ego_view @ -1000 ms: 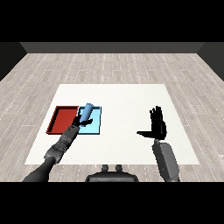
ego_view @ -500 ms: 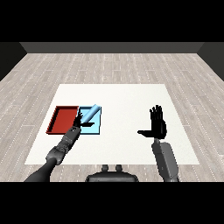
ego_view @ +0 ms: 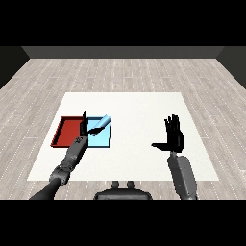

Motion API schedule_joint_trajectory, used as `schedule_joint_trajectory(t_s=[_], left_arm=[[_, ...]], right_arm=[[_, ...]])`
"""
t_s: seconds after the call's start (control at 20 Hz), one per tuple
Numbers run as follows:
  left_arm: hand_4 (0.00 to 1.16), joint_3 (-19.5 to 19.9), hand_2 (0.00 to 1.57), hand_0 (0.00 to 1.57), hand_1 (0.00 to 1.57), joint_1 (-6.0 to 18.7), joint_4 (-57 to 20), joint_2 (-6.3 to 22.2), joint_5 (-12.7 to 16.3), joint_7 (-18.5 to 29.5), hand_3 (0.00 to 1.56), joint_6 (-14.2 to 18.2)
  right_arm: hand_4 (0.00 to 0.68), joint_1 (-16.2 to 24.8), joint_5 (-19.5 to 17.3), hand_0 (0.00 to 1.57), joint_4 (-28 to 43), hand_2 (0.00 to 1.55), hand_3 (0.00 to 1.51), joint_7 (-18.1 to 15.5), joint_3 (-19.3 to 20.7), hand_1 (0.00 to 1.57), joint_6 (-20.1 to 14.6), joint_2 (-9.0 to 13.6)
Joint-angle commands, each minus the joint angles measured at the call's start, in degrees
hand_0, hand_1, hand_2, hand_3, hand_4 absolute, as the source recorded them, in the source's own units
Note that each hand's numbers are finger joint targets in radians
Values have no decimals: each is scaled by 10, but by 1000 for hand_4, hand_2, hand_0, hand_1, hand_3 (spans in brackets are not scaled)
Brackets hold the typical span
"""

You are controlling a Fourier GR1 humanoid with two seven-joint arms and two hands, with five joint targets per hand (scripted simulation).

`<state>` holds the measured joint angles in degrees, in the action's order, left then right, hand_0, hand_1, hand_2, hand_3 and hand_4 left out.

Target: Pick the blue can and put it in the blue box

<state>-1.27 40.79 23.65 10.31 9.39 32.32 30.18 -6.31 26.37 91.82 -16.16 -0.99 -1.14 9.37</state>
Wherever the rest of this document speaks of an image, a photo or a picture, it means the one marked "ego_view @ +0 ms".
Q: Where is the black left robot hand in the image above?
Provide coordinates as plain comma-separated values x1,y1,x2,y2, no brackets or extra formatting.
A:
79,111,106,137

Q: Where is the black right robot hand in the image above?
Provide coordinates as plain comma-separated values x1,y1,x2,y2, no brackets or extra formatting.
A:
151,113,185,154

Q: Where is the red shallow open box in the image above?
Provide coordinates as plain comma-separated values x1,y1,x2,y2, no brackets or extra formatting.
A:
50,115,85,149

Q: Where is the light blue shallow open box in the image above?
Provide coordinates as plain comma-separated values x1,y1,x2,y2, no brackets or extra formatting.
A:
86,116,112,149

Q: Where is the small blue can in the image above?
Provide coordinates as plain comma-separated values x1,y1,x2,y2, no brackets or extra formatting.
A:
94,113,112,131

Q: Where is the dark grey robot body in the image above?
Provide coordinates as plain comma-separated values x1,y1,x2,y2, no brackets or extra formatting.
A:
93,181,154,201

